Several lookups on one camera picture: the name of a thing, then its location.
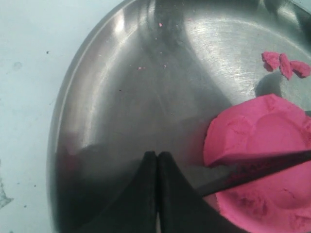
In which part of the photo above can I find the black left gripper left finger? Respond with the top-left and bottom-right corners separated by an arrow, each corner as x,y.
75,151 -> 157,233

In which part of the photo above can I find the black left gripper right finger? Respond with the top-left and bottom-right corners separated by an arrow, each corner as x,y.
157,152 -> 233,233

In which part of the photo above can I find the black kitchen knife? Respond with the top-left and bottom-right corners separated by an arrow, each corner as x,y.
195,150 -> 311,197

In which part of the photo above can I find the pink dough cut piece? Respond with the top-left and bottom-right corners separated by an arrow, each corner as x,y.
216,162 -> 311,233

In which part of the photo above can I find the round steel plate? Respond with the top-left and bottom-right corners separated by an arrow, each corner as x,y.
48,0 -> 311,233

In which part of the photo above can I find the pink crumb cluster right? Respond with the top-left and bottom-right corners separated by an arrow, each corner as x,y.
261,51 -> 311,81

